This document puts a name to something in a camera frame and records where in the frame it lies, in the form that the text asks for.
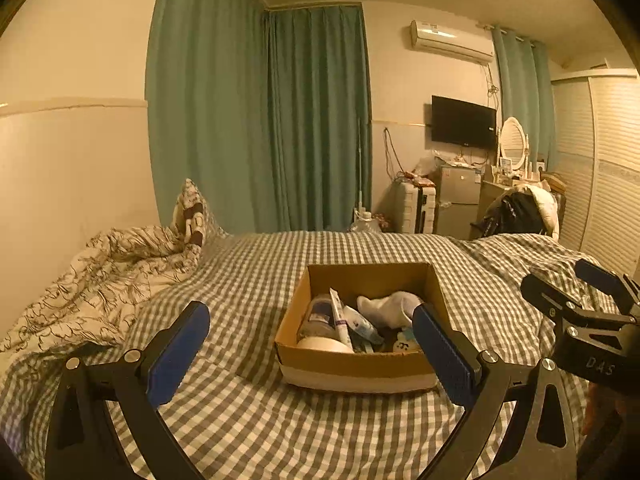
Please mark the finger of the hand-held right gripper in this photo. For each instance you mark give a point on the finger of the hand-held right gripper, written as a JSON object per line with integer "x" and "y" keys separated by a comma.
{"x": 600, "y": 275}
{"x": 547, "y": 295}

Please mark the clear water bottle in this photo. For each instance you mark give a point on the clear water bottle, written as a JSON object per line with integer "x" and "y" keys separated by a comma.
{"x": 362, "y": 222}

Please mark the floral print quilt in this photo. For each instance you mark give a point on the floral print quilt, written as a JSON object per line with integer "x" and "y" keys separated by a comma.
{"x": 100, "y": 275}

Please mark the white tube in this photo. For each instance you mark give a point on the white tube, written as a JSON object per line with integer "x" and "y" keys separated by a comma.
{"x": 339, "y": 317}

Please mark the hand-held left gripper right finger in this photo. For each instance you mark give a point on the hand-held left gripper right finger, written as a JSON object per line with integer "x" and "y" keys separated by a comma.
{"x": 442, "y": 355}

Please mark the clear plastic bag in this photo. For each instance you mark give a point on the clear plastic bag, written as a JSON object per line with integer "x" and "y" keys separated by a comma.
{"x": 426, "y": 165}

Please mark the white louvered wardrobe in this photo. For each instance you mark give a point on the white louvered wardrobe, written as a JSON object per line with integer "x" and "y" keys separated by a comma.
{"x": 605, "y": 170}

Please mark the blue white tissue pack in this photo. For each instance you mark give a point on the blue white tissue pack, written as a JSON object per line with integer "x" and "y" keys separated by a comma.
{"x": 362, "y": 328}

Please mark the oval white vanity mirror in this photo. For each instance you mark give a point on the oval white vanity mirror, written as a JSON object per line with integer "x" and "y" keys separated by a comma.
{"x": 512, "y": 140}

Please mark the cardboard box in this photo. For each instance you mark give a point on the cardboard box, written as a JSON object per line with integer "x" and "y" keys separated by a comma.
{"x": 350, "y": 367}

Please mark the wooden chair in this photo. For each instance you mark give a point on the wooden chair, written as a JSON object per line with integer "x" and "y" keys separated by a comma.
{"x": 561, "y": 200}

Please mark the white mop pole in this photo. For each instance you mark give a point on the white mop pole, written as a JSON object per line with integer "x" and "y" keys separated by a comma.
{"x": 361, "y": 165}

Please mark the small silver fridge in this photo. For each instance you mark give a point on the small silver fridge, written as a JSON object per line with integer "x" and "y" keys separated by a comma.
{"x": 457, "y": 200}

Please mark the white suitcase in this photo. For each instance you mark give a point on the white suitcase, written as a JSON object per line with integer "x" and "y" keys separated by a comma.
{"x": 415, "y": 207}

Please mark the black wall television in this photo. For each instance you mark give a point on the black wall television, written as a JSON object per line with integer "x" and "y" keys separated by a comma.
{"x": 462, "y": 122}

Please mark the green curtain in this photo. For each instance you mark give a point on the green curtain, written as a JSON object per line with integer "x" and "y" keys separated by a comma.
{"x": 210, "y": 100}
{"x": 525, "y": 90}
{"x": 320, "y": 115}

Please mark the vanity table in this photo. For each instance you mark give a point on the vanity table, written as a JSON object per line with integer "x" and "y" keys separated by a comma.
{"x": 492, "y": 195}

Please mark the white jacket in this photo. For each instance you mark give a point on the white jacket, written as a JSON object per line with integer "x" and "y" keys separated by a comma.
{"x": 547, "y": 205}

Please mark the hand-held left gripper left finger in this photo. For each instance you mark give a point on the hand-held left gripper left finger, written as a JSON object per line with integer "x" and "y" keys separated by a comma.
{"x": 177, "y": 360}

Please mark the white air conditioner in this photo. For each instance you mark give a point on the white air conditioner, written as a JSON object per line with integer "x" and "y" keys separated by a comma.
{"x": 450, "y": 42}

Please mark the white tape roll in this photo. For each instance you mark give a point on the white tape roll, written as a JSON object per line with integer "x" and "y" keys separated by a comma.
{"x": 320, "y": 344}

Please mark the white sock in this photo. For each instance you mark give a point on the white sock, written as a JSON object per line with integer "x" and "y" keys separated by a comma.
{"x": 390, "y": 307}

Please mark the white ceramic figurine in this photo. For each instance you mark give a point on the white ceramic figurine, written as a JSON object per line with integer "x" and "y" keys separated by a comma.
{"x": 405, "y": 346}

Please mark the patterned pillow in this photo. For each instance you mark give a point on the patterned pillow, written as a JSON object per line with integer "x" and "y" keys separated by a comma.
{"x": 192, "y": 215}

